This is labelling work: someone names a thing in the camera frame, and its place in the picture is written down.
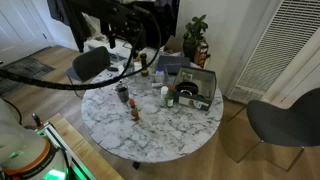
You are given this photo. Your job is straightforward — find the wooden platform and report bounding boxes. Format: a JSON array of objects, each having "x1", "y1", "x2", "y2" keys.
[{"x1": 48, "y1": 112, "x2": 124, "y2": 180}]

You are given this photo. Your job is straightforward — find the transparent container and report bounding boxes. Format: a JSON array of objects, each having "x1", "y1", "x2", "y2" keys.
[{"x1": 134, "y1": 68, "x2": 158, "y2": 90}]

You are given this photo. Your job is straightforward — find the grey patterned rug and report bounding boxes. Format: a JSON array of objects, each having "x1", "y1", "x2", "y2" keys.
[{"x1": 0, "y1": 56, "x2": 56, "y2": 98}]

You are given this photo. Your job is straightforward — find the dark blue notebook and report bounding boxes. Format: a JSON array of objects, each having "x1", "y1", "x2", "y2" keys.
[{"x1": 156, "y1": 54, "x2": 191, "y2": 76}]

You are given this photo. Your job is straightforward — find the dark hanging clothes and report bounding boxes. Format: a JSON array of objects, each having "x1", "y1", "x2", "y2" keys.
[{"x1": 46, "y1": 0, "x2": 93, "y2": 54}]

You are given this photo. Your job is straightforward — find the black rod with red tip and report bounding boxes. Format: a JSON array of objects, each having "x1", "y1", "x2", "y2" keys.
[{"x1": 31, "y1": 112, "x2": 45, "y2": 130}]

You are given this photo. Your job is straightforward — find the white low cabinet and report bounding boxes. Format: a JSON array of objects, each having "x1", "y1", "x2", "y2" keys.
[{"x1": 83, "y1": 34, "x2": 134, "y2": 60}]

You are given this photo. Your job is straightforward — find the dark chair with thin legs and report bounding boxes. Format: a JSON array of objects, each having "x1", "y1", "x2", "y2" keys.
[
  {"x1": 64, "y1": 45, "x2": 112, "y2": 98},
  {"x1": 229, "y1": 87, "x2": 320, "y2": 173}
]

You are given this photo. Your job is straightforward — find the thin black base cable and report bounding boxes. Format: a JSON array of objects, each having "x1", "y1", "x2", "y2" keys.
[{"x1": 0, "y1": 98, "x2": 23, "y2": 126}]

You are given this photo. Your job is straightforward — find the dark cup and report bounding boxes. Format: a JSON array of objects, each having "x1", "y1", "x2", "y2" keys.
[{"x1": 114, "y1": 81, "x2": 130, "y2": 104}]

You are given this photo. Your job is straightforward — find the clear container with blue lid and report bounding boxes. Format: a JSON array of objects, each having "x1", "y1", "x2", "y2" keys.
[{"x1": 154, "y1": 67, "x2": 166, "y2": 84}]

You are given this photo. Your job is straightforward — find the black bowl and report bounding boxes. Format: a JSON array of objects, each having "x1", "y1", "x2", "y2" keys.
[{"x1": 174, "y1": 81, "x2": 200, "y2": 98}]

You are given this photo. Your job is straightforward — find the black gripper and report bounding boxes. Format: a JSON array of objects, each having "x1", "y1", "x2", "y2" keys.
[{"x1": 99, "y1": 5, "x2": 147, "y2": 60}]

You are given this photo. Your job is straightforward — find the green potted plant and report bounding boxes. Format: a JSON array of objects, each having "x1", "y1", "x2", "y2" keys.
[{"x1": 182, "y1": 14, "x2": 210, "y2": 63}]

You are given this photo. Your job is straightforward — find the brown cardboard box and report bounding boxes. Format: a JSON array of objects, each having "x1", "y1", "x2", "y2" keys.
[{"x1": 164, "y1": 34, "x2": 184, "y2": 54}]

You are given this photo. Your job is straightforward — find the open grey cardboard box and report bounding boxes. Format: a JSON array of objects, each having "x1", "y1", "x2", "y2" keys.
[{"x1": 169, "y1": 66, "x2": 218, "y2": 112}]

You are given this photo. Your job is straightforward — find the white wall heater grille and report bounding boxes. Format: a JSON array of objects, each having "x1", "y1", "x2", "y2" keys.
[{"x1": 228, "y1": 0, "x2": 320, "y2": 105}]

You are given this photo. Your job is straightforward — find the small white cup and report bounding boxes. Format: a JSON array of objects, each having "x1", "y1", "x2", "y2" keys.
[{"x1": 160, "y1": 85, "x2": 169, "y2": 101}]

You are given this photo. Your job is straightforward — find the transparent bottle with red lid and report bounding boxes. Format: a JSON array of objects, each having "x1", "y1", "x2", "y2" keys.
[{"x1": 128, "y1": 98, "x2": 141, "y2": 123}]

